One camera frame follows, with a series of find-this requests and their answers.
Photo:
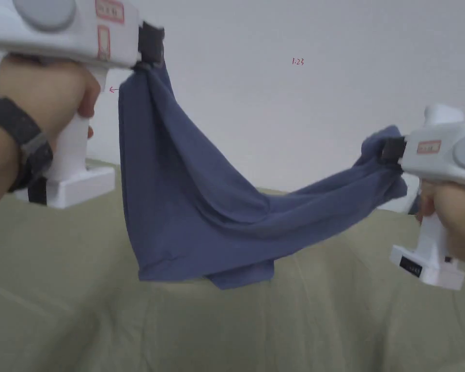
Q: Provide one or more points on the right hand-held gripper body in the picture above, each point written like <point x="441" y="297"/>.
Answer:
<point x="438" y="155"/>

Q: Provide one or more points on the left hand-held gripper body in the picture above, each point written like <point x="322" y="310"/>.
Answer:
<point x="73" y="35"/>

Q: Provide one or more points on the dark blue shirt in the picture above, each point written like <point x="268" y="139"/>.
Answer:
<point x="201" y="201"/>

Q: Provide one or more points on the person's left forearm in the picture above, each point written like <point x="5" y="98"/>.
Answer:
<point x="4" y="155"/>

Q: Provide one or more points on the person's left hand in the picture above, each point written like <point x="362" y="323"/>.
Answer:
<point x="58" y="97"/>

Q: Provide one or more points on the person's right hand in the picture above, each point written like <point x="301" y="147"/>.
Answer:
<point x="455" y="221"/>

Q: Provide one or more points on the bed with beige sheet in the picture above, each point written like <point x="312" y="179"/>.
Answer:
<point x="232" y="310"/>

